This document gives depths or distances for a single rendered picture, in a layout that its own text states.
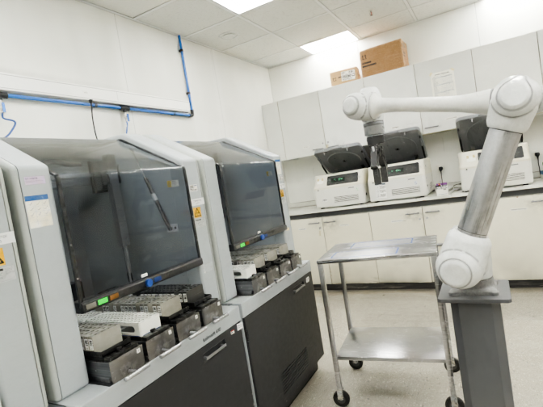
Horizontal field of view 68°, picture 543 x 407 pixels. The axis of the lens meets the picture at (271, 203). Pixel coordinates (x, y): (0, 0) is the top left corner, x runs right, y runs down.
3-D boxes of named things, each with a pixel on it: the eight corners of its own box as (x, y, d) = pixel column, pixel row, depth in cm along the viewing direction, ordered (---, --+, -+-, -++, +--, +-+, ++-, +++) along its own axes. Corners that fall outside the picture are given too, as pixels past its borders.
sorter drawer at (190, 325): (65, 335, 183) (61, 316, 182) (91, 324, 195) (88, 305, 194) (187, 343, 148) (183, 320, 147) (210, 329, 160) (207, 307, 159)
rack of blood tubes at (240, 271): (200, 282, 216) (199, 270, 216) (212, 277, 225) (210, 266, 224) (247, 281, 202) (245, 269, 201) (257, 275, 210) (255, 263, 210)
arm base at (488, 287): (498, 279, 174) (496, 266, 174) (499, 295, 154) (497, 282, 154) (452, 280, 183) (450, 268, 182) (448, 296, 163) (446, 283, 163)
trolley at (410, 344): (334, 407, 220) (310, 261, 216) (351, 367, 262) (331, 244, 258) (468, 417, 194) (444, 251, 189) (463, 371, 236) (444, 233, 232)
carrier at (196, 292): (201, 296, 179) (199, 283, 178) (204, 296, 178) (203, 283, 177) (184, 305, 168) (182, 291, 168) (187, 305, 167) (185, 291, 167)
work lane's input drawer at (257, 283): (153, 295, 231) (150, 280, 231) (170, 288, 244) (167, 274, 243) (262, 295, 196) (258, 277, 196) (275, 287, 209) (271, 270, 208)
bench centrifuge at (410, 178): (369, 203, 404) (359, 136, 400) (383, 197, 459) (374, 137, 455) (428, 196, 378) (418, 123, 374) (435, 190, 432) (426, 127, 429)
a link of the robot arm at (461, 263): (480, 285, 156) (471, 304, 138) (437, 270, 164) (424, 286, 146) (552, 81, 135) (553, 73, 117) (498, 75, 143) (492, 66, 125)
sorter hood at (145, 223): (-6, 312, 150) (-40, 143, 146) (123, 268, 203) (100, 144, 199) (83, 314, 125) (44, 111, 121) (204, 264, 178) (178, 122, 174)
